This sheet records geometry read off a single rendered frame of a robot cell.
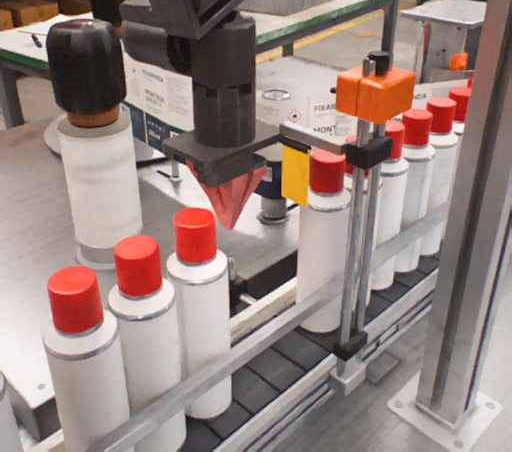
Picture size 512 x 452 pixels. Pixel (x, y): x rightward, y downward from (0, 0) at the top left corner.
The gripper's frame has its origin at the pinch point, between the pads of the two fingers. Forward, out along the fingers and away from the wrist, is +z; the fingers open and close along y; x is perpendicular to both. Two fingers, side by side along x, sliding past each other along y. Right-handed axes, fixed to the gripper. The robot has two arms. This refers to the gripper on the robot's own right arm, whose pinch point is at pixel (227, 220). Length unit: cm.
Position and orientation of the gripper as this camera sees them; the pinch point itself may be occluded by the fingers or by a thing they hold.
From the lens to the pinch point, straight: 60.4
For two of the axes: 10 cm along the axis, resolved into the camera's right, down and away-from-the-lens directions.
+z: 0.0, 8.8, 4.8
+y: -7.0, 3.4, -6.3
